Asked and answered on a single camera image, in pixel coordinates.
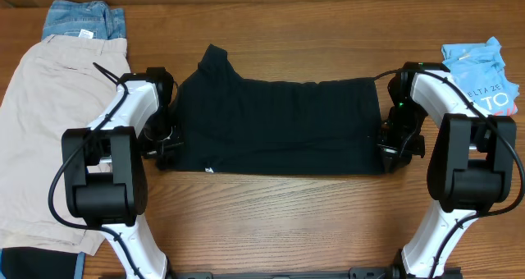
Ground black t-shirt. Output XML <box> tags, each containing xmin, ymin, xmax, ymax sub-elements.
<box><xmin>157</xmin><ymin>45</ymin><xmax>385</xmax><ymax>175</ymax></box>

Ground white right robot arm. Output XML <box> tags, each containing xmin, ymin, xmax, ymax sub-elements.
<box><xmin>349</xmin><ymin>62</ymin><xmax>524</xmax><ymax>278</ymax></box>

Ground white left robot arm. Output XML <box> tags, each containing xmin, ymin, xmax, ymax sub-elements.
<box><xmin>56</xmin><ymin>67</ymin><xmax>177</xmax><ymax>278</ymax></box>

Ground light blue printed t-shirt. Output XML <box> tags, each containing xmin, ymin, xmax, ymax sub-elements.
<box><xmin>441</xmin><ymin>37</ymin><xmax>519</xmax><ymax>116</ymax></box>

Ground beige shorts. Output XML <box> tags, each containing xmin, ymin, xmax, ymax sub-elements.
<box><xmin>1</xmin><ymin>35</ymin><xmax>130</xmax><ymax>255</ymax></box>

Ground blue denim jeans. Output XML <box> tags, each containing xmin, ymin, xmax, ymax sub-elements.
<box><xmin>41</xmin><ymin>0</ymin><xmax>126</xmax><ymax>40</ymax></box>

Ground black garment with blue trim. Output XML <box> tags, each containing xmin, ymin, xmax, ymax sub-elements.
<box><xmin>1</xmin><ymin>248</ymin><xmax>85</xmax><ymax>279</ymax></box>

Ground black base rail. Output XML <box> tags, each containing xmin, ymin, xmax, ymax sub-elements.
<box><xmin>167</xmin><ymin>268</ymin><xmax>402</xmax><ymax>279</ymax></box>

